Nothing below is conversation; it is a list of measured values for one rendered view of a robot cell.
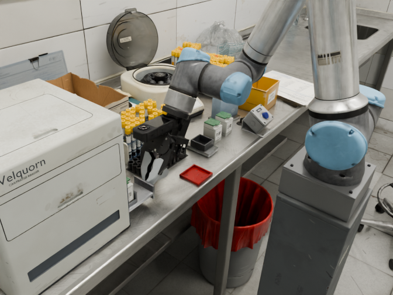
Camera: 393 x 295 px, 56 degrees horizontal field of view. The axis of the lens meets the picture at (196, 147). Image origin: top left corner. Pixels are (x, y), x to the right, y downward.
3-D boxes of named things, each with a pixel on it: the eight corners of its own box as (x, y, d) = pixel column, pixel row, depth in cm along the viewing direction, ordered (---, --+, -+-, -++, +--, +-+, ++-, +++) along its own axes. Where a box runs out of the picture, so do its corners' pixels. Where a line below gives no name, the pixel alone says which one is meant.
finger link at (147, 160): (157, 187, 99) (168, 155, 98) (142, 188, 94) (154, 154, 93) (148, 182, 101) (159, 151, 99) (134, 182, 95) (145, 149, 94)
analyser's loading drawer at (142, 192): (89, 245, 80) (86, 227, 77) (70, 231, 83) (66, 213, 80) (154, 198, 94) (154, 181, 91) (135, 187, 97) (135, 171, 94)
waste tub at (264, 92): (262, 116, 139) (266, 91, 133) (231, 106, 144) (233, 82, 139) (276, 103, 148) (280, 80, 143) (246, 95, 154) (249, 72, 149)
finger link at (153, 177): (165, 192, 98) (177, 159, 96) (151, 193, 92) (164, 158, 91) (157, 187, 99) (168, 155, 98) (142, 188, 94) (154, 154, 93)
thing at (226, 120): (225, 137, 125) (227, 119, 121) (213, 131, 127) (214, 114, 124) (231, 132, 128) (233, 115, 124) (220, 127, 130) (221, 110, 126)
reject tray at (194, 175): (198, 186, 102) (198, 184, 101) (179, 176, 105) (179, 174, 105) (212, 174, 106) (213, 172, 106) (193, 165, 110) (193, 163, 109)
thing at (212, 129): (214, 144, 120) (215, 126, 117) (202, 139, 123) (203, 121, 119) (221, 139, 123) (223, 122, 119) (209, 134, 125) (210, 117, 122)
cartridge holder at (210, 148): (208, 158, 114) (209, 148, 112) (185, 147, 118) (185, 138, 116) (218, 150, 117) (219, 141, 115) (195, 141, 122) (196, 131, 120)
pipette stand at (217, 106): (221, 126, 131) (224, 100, 125) (207, 119, 135) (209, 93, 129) (240, 117, 137) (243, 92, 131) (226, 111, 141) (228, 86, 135)
